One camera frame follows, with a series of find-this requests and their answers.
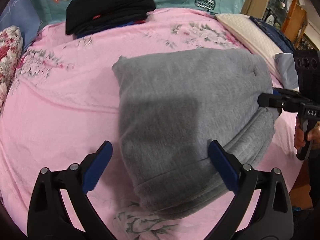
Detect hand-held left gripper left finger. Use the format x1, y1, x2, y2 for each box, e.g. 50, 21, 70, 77
27, 141, 113, 240

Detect navy blue cloth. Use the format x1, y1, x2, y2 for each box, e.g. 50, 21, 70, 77
249, 15, 295, 54

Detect stack of folded dark clothes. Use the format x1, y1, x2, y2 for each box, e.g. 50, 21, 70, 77
65, 0, 157, 35

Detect person's right hand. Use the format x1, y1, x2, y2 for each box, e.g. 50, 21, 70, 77
293, 118, 320, 151

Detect pink floral blanket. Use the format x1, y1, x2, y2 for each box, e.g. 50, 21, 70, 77
0, 7, 308, 240

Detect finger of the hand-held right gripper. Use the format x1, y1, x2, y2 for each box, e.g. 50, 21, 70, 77
272, 87, 312, 103
257, 93, 305, 117

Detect wooden glass display cabinet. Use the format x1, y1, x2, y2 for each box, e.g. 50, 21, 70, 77
262, 0, 320, 53

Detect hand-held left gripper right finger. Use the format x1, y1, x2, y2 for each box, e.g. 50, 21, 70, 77
205, 140, 293, 240

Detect cream quilted pillow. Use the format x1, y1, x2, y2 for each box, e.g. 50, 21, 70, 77
215, 13, 284, 74

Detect red rose floral pillow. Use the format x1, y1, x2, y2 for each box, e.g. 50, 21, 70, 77
0, 26, 23, 113

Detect grey sweatshirt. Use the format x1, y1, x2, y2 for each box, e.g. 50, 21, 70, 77
112, 48, 282, 213

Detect blue plaid pillow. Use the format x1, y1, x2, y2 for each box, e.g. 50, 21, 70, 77
0, 0, 42, 53

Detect light blue cloth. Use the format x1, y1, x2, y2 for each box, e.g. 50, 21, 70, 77
274, 53, 300, 92

